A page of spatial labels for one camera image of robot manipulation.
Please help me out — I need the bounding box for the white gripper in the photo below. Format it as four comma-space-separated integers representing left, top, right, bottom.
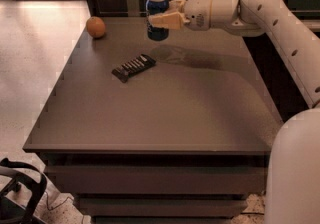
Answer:
148, 0, 212, 31

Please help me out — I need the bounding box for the blue pepsi can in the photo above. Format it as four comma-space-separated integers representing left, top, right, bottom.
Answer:
146, 0, 169, 41

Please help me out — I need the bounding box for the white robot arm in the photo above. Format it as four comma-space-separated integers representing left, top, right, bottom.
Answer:
147, 0, 320, 224

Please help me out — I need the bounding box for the orange fruit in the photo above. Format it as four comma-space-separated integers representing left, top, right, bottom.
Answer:
86, 16, 106, 38

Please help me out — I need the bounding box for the grey drawer cabinet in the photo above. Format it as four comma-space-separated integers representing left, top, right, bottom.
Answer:
24, 18, 282, 224

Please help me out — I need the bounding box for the thin cable left floor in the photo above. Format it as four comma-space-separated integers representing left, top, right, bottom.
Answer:
44, 190, 75, 211

